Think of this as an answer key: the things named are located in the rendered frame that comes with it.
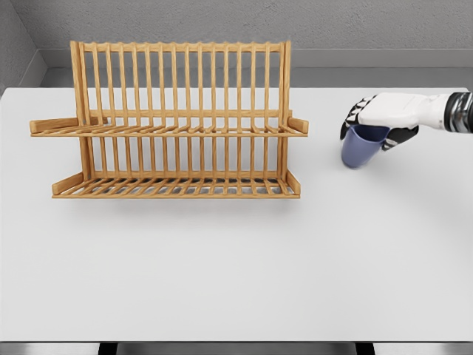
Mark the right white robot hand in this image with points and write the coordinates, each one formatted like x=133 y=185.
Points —
x=388 y=110

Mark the blue cup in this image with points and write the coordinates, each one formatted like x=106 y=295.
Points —
x=359 y=147

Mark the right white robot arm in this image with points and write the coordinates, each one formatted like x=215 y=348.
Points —
x=445 y=111

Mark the wooden two-tier dish rack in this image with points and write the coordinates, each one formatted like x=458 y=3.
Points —
x=177 y=122

